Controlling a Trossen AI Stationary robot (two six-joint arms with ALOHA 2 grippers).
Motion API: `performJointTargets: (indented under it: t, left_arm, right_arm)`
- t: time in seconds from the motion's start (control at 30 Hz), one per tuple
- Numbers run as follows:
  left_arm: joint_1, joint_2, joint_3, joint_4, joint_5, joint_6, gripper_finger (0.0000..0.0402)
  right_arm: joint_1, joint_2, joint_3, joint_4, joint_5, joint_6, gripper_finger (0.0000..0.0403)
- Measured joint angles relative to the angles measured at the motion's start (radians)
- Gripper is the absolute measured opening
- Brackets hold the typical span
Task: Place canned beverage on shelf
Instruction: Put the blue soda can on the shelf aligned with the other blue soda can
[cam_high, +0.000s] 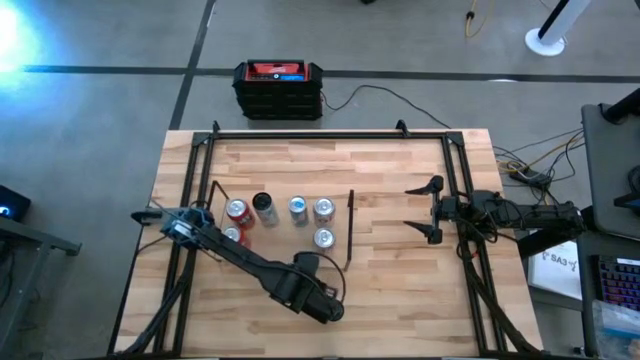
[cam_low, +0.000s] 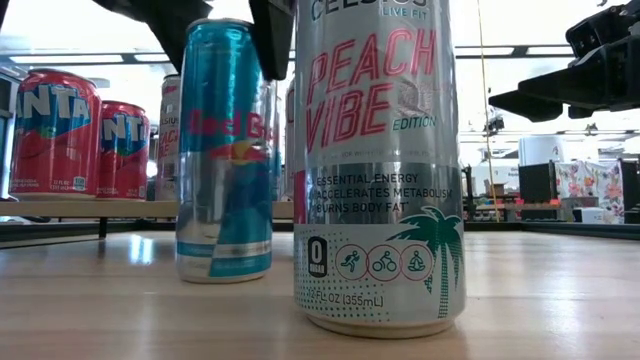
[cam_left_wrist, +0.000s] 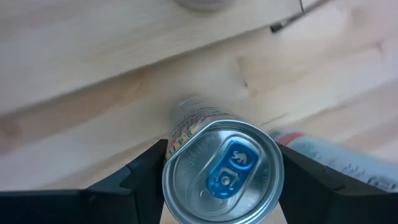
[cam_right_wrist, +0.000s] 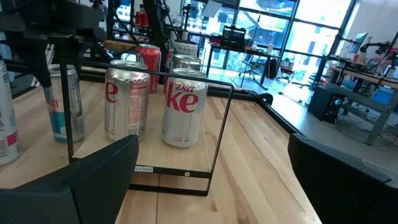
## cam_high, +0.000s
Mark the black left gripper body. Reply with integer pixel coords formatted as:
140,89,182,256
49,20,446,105
287,273,347,325

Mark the grey metal stand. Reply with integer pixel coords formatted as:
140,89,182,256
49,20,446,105
0,215,83,360

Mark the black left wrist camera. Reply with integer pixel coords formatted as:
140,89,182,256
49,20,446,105
293,251,322,275

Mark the black device blue light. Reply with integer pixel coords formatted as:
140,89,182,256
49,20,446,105
0,183,32,224

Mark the clear plastic bag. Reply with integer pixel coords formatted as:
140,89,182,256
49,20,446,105
592,299,640,359

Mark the floor cable bundle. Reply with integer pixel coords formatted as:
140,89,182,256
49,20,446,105
492,128,586,224

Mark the black power cable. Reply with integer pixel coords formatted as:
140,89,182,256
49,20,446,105
319,83,454,130

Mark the white round stand base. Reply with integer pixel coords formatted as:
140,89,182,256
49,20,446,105
523,0,594,58

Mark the yellow hanging cable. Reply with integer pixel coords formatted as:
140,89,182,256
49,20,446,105
463,0,496,39

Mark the backlit RGB keyboard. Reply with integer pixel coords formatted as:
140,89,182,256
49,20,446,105
597,257,640,311

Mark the black power strip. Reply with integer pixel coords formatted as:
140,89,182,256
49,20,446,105
509,168,554,189

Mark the white Celsius Peach Vibe can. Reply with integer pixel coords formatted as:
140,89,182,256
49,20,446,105
251,191,280,229

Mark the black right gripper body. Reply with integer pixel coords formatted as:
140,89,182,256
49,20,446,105
430,194,474,227

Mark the black desk frame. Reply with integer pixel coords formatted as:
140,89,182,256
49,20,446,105
517,219,601,359

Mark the blue silver Red Bull can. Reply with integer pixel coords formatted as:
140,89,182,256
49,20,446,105
287,194,310,228

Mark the black aluminium table frame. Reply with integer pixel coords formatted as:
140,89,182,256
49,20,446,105
107,118,544,359

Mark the white printed paper sheet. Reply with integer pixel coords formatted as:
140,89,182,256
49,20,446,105
527,239,584,301

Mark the silver Diet Coke can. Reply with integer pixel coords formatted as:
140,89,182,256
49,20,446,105
312,196,337,229
312,227,337,251

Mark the red Fanta can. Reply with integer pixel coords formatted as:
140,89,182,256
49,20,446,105
225,198,256,230
223,225,251,249

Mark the red black power station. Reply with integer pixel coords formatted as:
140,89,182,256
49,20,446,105
232,58,325,121

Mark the grey desk top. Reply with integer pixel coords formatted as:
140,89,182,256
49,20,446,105
581,102,640,241

